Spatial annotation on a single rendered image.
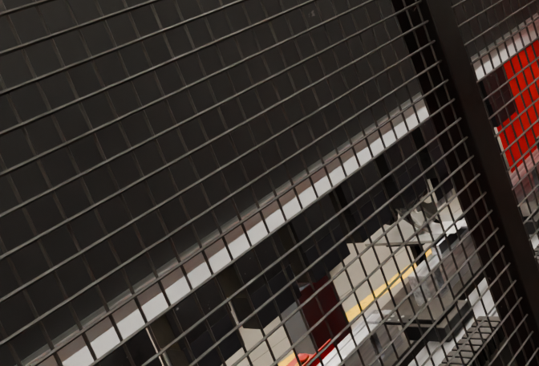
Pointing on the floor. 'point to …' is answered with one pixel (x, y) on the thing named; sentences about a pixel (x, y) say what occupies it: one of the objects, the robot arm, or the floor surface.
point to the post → (520, 261)
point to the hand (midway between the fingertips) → (432, 226)
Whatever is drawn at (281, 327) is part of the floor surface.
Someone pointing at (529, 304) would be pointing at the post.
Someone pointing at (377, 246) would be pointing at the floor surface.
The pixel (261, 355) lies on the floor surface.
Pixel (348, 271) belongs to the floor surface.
